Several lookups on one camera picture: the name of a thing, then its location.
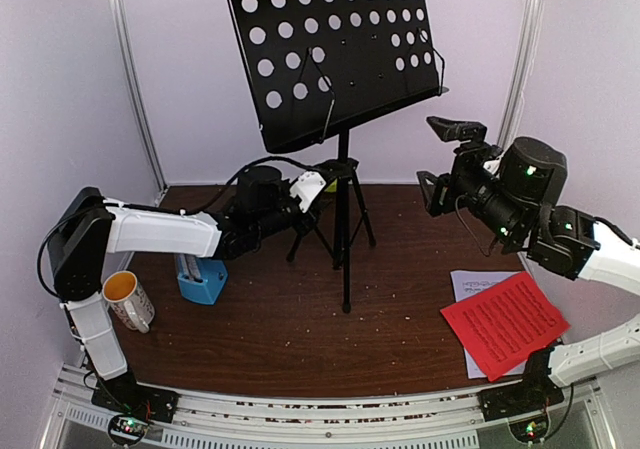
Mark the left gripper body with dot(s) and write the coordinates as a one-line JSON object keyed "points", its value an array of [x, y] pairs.
{"points": [[308, 224]]}

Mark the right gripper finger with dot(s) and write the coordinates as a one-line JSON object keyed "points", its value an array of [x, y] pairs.
{"points": [[451, 130], [432, 188]]}

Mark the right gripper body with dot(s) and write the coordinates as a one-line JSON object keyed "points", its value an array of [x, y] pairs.
{"points": [[467, 179]]}

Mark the black music stand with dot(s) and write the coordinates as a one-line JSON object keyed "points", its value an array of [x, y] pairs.
{"points": [[317, 69]]}

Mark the red sheet music paper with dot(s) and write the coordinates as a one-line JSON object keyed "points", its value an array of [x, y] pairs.
{"points": [[503, 325]]}

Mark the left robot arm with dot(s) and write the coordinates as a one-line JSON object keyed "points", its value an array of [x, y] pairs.
{"points": [[93, 226]]}

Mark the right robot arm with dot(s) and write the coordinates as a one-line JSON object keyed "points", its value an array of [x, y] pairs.
{"points": [[515, 193]]}

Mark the blue metronome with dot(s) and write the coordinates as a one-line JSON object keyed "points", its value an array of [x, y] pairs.
{"points": [[200, 280]]}

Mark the white sheet music paper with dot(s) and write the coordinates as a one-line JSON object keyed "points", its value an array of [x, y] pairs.
{"points": [[467, 284]]}

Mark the white patterned mug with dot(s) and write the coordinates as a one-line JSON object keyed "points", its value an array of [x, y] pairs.
{"points": [[126, 297]]}

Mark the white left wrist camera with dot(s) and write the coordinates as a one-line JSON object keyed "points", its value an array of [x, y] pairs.
{"points": [[306, 188]]}

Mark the right aluminium corner post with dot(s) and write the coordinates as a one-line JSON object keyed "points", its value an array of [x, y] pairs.
{"points": [[524, 63]]}

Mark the aluminium corner post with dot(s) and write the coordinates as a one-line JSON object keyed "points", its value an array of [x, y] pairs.
{"points": [[118, 11], [524, 63]]}

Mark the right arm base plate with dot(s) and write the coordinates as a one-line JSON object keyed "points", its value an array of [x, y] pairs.
{"points": [[525, 407]]}

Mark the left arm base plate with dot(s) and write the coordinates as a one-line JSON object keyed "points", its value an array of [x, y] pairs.
{"points": [[136, 408]]}

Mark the left aluminium corner post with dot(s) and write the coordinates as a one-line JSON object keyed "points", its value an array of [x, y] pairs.
{"points": [[118, 11]]}

